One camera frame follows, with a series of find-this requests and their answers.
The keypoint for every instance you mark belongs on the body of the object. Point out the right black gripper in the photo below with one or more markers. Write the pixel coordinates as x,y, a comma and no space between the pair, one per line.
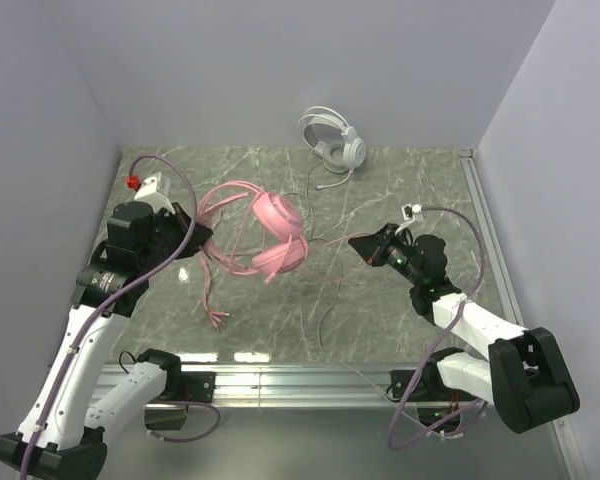
380,248

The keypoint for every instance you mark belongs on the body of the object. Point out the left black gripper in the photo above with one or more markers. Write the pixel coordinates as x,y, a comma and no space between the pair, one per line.
181,230

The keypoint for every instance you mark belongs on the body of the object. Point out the pink headphones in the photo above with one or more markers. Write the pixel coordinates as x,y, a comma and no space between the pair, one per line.
283,246

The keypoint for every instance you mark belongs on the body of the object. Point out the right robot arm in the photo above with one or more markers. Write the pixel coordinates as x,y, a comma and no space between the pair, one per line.
520,371

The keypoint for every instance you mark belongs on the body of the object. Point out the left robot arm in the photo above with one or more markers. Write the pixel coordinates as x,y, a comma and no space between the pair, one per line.
65,435

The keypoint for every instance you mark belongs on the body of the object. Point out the white headphones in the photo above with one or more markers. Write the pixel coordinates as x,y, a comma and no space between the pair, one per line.
331,137

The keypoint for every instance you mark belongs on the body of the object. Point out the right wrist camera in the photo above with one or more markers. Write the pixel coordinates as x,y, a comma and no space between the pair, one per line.
411,213

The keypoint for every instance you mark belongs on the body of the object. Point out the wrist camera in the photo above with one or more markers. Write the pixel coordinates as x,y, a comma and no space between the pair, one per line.
411,213
153,190

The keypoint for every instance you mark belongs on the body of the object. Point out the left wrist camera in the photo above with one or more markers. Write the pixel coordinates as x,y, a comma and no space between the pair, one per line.
153,190

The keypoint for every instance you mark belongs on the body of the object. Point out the right aluminium rail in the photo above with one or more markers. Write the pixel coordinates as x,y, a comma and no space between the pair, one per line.
504,286

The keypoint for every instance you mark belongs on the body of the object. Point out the aluminium rail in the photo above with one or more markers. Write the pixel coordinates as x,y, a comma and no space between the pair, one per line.
299,386
504,286

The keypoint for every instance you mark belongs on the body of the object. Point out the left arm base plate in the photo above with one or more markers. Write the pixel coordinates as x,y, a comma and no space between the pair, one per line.
195,386

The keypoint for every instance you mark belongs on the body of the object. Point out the front aluminium rail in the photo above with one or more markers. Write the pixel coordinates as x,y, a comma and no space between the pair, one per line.
299,386

